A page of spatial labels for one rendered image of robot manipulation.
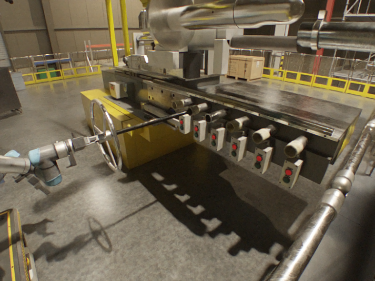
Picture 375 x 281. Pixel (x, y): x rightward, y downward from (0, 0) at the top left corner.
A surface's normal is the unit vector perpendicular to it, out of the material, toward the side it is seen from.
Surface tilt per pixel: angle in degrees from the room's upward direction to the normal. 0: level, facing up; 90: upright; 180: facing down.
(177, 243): 0
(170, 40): 90
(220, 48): 90
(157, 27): 90
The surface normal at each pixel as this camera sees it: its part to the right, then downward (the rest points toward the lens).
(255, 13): -0.44, 0.57
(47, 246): 0.00, -0.88
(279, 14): -0.68, 0.66
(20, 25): 0.65, 0.36
